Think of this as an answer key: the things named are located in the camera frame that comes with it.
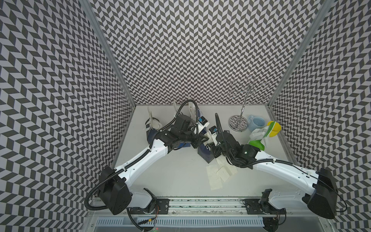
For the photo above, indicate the flat navy tote bag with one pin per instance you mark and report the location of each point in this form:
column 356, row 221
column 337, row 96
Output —
column 205, row 152

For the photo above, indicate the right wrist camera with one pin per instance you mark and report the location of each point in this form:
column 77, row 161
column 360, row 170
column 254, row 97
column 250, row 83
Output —
column 213, row 131

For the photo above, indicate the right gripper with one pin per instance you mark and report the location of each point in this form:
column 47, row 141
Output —
column 213, row 150

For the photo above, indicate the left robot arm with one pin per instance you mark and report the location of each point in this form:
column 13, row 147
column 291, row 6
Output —
column 114, row 190

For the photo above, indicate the royal blue tote bag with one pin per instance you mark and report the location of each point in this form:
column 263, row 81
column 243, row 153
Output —
column 195, row 114

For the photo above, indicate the aluminium corner post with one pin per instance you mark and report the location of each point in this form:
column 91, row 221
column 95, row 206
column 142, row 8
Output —
column 88, row 10
column 324, row 9

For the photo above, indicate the chrome mug tree stand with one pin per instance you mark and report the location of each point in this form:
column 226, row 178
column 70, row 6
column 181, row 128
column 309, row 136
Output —
column 239, row 123

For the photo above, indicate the yellow plastic goblet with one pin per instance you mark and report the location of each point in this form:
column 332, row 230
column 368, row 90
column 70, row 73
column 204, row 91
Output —
column 273, row 128

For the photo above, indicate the blue cream tote bag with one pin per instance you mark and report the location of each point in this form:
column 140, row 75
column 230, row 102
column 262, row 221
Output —
column 178, row 118

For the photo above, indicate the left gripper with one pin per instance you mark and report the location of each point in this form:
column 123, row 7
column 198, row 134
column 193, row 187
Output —
column 198, row 140

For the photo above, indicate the light blue ceramic mug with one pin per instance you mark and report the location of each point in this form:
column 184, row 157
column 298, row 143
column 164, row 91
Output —
column 256, row 122

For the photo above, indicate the aluminium corner post right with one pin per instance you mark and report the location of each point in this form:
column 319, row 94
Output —
column 324, row 9

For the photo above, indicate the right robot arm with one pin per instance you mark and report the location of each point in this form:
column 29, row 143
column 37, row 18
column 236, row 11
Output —
column 315, row 190

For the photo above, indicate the aluminium corner post left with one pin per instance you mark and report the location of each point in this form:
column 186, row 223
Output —
column 88, row 10

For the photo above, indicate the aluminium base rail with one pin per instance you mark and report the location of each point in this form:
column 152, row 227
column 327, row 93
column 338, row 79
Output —
column 202, row 212

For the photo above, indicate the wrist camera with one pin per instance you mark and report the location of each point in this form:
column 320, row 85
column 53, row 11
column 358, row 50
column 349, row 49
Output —
column 213, row 131
column 203, row 122

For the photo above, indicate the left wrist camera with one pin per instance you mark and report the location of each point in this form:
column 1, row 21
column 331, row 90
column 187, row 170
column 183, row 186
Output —
column 203, row 122

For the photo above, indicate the navy bag with white handles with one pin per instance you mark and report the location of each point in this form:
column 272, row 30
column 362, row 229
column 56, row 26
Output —
column 152, row 126

